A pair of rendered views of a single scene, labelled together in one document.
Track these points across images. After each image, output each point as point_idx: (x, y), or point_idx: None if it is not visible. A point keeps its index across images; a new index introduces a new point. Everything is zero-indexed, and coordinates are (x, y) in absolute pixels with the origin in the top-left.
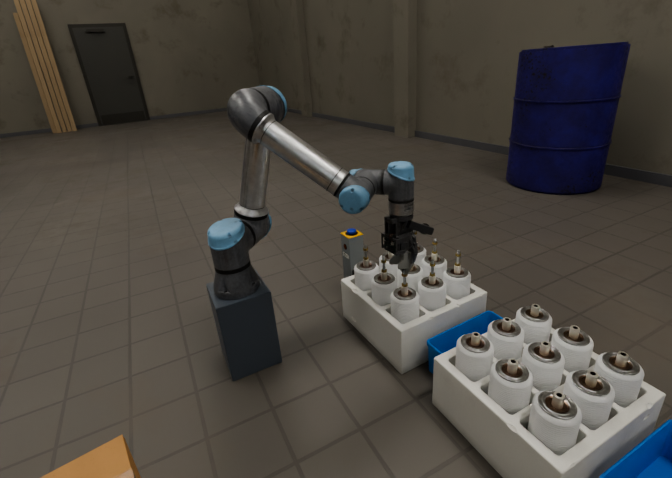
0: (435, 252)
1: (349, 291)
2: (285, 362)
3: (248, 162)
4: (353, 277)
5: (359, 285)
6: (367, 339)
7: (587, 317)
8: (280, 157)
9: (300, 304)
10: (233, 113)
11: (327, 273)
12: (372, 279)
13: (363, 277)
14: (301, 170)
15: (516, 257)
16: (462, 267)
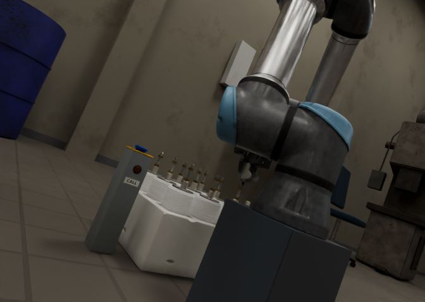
0: (183, 174)
1: (181, 223)
2: None
3: (307, 37)
4: (162, 208)
5: (184, 213)
6: (191, 276)
7: None
8: (343, 66)
9: (87, 285)
10: (374, 3)
11: (2, 232)
12: (209, 200)
13: (192, 202)
14: (336, 84)
15: (88, 189)
16: (85, 200)
